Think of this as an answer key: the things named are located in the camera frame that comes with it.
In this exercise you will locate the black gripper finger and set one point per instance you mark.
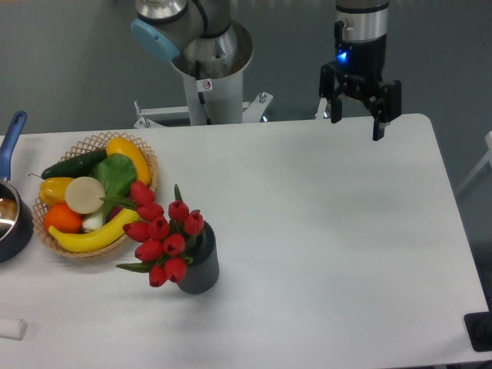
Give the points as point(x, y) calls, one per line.
point(385, 106)
point(328, 91)

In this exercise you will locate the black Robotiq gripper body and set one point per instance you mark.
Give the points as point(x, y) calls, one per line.
point(359, 67)

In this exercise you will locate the dark grey ribbed vase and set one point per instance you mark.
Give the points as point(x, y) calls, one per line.
point(203, 272)

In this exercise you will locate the red tulip bouquet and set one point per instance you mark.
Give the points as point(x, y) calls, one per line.
point(166, 237)

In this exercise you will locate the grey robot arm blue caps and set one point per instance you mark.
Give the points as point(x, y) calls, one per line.
point(211, 51)

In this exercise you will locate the yellow squash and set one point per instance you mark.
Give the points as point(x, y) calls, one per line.
point(124, 146)

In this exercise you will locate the green bok choy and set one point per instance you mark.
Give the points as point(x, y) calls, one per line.
point(115, 173)

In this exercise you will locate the black device table corner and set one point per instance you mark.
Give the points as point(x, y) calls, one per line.
point(479, 330)

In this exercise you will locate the woven wicker basket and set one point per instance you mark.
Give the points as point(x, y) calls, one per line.
point(91, 143)

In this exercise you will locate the green cucumber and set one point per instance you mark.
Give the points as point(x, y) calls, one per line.
point(77, 166)

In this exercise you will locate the beige round disc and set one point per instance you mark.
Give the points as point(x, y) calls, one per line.
point(83, 195)

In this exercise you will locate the yellow banana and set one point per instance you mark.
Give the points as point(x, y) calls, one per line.
point(95, 240)

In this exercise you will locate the yellow bell pepper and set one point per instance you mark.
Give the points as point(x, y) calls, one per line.
point(52, 190)

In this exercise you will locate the orange fruit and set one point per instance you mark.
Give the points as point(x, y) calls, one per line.
point(62, 218)

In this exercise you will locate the white cylinder object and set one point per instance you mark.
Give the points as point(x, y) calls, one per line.
point(12, 328)

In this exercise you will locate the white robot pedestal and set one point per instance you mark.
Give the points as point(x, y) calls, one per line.
point(209, 101)

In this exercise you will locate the dark pot blue handle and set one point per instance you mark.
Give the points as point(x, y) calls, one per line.
point(16, 218)

